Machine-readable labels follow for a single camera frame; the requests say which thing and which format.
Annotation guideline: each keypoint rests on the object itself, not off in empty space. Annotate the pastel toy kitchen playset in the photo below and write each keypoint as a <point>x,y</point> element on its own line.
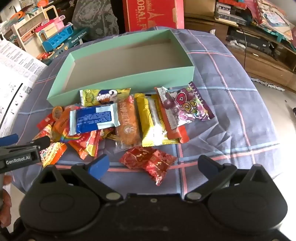
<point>30,30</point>

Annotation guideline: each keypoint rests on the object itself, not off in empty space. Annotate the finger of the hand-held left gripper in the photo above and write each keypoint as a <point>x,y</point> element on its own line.
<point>42,142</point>
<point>9,139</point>

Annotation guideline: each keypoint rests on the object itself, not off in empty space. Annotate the red gift box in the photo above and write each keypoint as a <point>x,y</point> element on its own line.
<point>152,14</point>

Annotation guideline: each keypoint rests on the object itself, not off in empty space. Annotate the black electronic device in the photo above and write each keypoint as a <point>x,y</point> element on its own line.
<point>249,42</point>

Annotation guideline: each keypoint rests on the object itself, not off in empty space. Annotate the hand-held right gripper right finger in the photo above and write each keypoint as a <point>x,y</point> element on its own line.
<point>207,166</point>

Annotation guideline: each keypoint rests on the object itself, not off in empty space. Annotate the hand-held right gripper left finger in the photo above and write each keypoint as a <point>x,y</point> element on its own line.
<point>100,165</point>

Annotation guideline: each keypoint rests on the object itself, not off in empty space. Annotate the orange printed snack bag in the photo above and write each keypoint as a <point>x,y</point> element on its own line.
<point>54,150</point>

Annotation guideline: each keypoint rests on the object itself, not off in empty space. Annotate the red yellow striped packet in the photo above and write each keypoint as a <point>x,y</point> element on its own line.
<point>86,146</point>

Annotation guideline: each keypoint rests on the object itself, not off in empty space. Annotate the blue white snack packet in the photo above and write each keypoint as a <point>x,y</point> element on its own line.
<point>94,118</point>

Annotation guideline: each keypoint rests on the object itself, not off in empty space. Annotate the colourful game box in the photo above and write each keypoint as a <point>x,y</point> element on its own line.
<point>275,20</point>

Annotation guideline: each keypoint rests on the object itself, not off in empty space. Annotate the orange cake clear packet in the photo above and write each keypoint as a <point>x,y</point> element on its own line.
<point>128,125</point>

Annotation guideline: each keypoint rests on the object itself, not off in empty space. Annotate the blue toy rack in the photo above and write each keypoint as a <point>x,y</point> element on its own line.
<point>57,38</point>

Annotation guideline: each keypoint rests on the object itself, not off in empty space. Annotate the teal toy kitchen box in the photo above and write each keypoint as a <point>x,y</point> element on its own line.
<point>76,39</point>

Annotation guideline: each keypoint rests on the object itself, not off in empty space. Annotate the green yellow candy packet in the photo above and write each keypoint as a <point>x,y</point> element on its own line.
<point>104,97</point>

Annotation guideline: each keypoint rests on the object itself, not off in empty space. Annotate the person's left hand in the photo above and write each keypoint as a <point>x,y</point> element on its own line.
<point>5,206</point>

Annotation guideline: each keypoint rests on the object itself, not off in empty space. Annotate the purple grape candy packet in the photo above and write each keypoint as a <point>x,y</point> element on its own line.
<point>185,106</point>

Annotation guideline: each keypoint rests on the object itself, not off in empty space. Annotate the blue plaid blanket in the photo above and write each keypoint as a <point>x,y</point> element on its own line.
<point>231,115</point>

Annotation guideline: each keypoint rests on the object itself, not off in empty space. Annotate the orange red wafer packet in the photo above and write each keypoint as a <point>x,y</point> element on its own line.
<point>177,133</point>

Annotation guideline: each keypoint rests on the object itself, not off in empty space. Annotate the grey lace cloth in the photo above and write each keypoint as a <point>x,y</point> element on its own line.
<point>99,18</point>

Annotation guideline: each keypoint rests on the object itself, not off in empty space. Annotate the mint green cardboard box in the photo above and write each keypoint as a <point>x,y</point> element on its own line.
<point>129,58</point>

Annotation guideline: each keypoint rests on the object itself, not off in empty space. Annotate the small red snack packet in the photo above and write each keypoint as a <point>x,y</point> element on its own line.
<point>46,120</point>

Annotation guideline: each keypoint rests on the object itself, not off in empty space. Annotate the red foil snack packet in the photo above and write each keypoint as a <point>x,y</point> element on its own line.
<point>150,162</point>

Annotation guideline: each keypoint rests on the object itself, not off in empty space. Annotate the white instruction sheet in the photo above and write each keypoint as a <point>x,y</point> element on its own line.
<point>16,69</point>

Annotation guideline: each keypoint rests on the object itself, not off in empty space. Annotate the wooden cabinet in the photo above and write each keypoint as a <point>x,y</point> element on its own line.
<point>266,64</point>

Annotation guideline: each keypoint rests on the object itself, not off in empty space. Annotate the orange red candy packet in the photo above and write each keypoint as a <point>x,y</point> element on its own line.
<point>42,133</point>

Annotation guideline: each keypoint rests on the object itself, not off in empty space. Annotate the large yellow snack packet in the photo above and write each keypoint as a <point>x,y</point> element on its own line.
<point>148,129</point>

